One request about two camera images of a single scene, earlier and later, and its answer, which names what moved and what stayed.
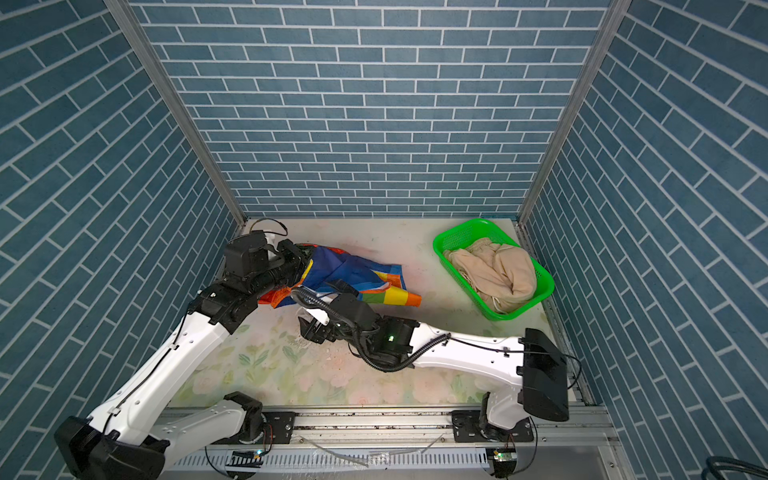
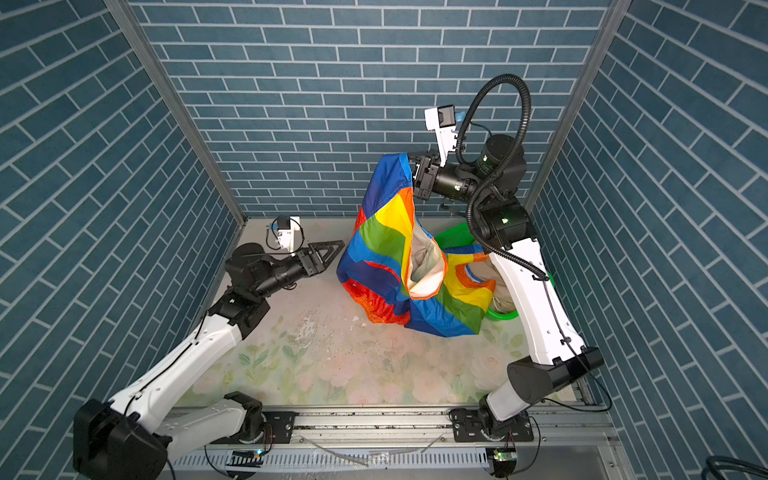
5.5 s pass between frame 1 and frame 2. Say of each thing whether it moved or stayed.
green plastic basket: moved
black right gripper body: moved
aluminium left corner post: stayed
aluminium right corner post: stayed
